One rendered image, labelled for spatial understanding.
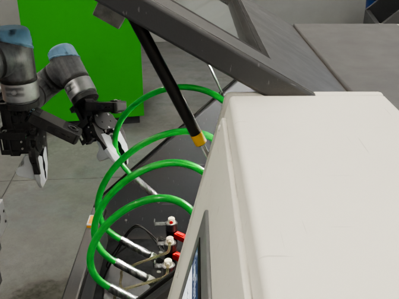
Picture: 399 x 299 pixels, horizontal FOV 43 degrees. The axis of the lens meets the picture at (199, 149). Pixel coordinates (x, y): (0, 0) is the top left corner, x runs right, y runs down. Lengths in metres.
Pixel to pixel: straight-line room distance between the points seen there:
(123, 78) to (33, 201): 1.47
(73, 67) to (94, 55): 3.06
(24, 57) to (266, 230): 0.77
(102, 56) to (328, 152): 3.96
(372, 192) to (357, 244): 0.09
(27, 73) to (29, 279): 1.94
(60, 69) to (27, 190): 2.42
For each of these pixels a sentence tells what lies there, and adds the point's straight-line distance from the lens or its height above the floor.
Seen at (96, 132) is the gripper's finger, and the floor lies 1.27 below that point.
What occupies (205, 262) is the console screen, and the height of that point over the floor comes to 1.44.
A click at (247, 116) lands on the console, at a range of 0.62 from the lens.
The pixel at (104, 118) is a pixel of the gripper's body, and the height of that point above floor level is 1.29.
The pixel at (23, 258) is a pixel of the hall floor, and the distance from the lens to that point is 3.08.
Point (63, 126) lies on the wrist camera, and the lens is 1.13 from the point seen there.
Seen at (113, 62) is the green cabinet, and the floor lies 0.59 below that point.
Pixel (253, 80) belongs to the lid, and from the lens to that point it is 0.69.
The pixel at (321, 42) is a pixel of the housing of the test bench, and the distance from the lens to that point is 1.23.
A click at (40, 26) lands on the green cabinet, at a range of 4.39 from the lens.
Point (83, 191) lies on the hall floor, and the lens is 3.62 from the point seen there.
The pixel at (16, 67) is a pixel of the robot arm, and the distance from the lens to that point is 1.08.
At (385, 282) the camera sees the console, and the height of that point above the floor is 1.55.
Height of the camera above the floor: 1.78
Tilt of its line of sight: 25 degrees down
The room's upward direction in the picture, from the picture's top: straight up
